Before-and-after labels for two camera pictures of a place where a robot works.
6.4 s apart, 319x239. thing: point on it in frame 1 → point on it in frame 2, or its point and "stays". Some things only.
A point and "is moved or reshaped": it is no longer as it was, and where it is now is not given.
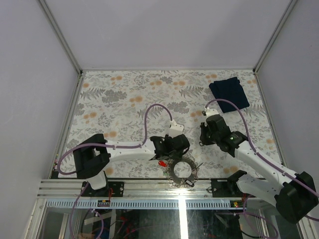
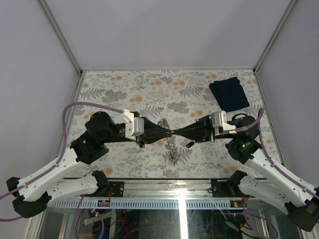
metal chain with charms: [181, 181] is moved or reshaped
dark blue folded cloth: [231, 90] stays
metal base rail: [138, 188] stays
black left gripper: [177, 156] → [153, 132]
